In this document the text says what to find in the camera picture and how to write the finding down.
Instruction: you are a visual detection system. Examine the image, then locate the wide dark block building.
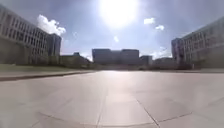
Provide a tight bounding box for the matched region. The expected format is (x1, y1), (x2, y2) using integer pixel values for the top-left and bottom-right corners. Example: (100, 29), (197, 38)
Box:
(91, 48), (141, 67)

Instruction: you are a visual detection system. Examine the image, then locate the small dark building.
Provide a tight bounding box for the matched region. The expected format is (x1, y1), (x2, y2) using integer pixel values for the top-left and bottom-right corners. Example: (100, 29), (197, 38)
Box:
(139, 54), (154, 67)

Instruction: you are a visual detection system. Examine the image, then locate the grey concrete slab pavement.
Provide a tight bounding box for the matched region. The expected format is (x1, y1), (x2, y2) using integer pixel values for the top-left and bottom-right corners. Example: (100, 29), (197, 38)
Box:
(0, 69), (224, 128)

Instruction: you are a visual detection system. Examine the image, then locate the low dark building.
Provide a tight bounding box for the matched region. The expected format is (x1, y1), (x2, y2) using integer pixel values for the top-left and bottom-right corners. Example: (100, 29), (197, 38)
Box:
(59, 51), (93, 70)

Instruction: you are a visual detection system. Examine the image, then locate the dark kerb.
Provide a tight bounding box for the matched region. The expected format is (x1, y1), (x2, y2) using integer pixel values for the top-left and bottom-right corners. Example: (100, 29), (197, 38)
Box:
(0, 70), (98, 83)

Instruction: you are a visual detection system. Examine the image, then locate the grass strip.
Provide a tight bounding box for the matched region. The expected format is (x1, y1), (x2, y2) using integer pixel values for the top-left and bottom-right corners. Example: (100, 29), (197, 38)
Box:
(0, 63), (84, 76)

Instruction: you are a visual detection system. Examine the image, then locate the large grey many-windowed building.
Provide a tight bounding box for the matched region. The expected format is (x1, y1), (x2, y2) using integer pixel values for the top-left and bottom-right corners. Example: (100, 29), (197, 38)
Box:
(171, 16), (224, 70)

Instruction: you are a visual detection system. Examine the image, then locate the long pale many-windowed building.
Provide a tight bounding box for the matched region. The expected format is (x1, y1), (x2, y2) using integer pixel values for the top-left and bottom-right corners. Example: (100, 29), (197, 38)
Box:
(0, 4), (63, 66)

